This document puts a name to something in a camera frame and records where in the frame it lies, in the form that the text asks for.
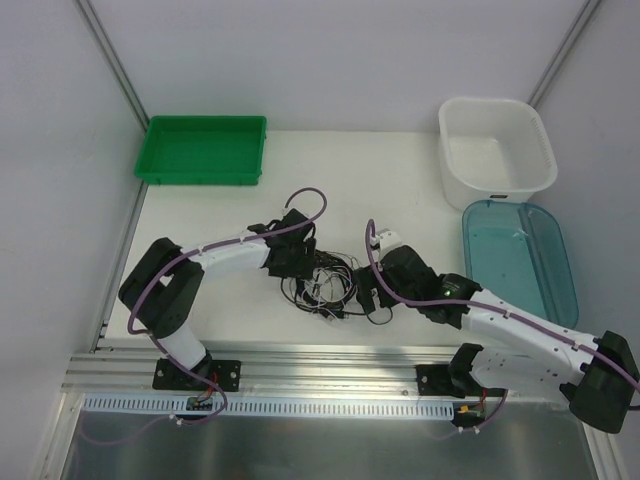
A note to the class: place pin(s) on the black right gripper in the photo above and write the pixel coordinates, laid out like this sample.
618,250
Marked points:
368,288

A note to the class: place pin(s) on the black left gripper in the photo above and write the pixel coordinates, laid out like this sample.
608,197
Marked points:
307,257

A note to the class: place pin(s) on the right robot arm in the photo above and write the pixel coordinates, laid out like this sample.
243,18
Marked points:
597,377

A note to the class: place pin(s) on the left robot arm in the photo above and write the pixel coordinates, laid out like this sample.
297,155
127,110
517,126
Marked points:
162,287

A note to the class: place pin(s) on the green plastic tray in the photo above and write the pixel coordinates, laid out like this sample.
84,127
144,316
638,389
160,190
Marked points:
202,150

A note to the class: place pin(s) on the teal transparent plastic bin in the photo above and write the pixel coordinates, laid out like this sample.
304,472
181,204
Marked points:
517,251

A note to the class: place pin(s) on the white plastic basin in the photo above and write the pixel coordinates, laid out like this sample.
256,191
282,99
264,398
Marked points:
493,149

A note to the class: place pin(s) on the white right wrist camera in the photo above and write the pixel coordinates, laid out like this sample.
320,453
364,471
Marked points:
385,240

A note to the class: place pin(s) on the white slotted cable duct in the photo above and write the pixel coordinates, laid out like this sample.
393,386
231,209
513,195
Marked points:
154,404

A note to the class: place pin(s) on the aluminium mounting rail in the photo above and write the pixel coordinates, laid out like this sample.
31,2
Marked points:
268,370

